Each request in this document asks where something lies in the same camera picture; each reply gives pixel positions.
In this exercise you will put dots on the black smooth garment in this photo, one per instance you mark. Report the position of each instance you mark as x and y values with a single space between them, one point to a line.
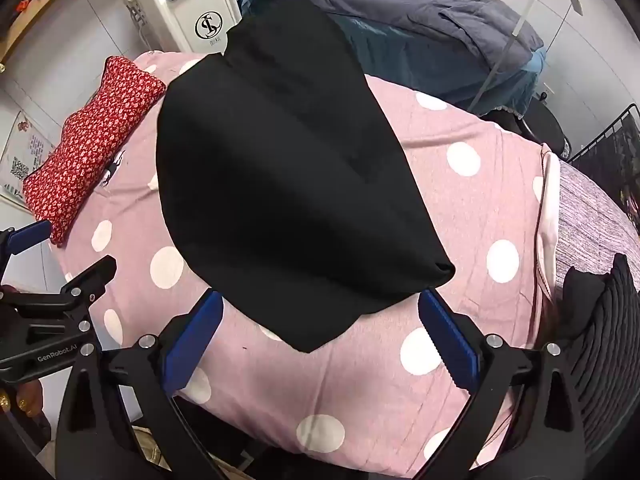
280 170

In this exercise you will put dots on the red floral pillow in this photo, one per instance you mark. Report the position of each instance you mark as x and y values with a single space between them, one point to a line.
90 150

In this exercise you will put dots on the white gooseneck lamp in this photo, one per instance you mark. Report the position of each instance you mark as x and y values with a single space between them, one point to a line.
530 2

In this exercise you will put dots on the curved wooden shelf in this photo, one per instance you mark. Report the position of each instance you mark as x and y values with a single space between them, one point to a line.
30 25

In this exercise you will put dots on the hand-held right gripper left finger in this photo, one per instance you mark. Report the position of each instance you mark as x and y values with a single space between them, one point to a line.
195 345

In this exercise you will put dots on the black stool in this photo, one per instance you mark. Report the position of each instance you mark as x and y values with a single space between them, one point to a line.
545 120

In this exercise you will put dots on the person's left hand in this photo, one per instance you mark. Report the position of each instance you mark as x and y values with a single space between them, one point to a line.
25 400

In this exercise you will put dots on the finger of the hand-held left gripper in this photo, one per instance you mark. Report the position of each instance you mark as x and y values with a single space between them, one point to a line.
32 237
87 275

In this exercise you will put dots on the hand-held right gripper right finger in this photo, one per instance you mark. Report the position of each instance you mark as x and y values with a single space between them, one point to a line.
447 340

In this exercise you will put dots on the white beauty machine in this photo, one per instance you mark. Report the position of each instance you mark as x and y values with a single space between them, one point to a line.
200 5

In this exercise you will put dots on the black metal rack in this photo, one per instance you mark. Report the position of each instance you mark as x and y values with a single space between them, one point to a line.
605 160

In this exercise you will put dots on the wall poster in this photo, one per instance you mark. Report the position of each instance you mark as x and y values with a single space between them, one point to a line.
25 160

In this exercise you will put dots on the black ribbed knit garment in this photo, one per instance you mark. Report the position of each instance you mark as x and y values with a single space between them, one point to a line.
610 335

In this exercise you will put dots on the pink polka-dot bed sheet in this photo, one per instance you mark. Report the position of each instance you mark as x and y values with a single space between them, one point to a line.
375 310

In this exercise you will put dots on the pink heathered blanket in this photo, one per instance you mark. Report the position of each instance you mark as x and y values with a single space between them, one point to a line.
590 210

